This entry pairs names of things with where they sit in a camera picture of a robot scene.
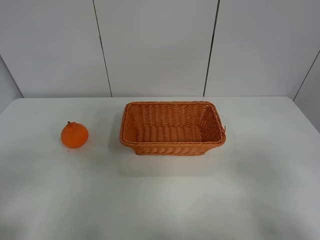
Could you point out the orange wicker basket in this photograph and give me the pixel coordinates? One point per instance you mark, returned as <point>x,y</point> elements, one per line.
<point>171,128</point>

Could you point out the orange with stem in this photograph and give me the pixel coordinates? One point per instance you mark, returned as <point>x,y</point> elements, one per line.
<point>74,135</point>

